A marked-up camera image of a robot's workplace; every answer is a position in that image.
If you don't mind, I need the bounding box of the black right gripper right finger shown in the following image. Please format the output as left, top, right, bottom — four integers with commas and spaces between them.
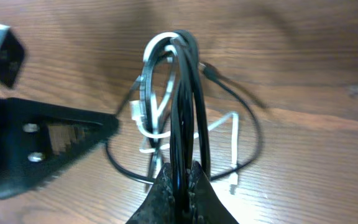
190, 161, 238, 224

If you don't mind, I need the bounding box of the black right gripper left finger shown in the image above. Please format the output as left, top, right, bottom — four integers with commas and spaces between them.
126, 163, 175, 224

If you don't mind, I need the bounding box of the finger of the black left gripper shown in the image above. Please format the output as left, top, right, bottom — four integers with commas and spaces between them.
0, 98, 119, 199

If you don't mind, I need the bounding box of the black USB cable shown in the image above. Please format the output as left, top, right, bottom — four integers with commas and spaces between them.
106, 29, 269, 215

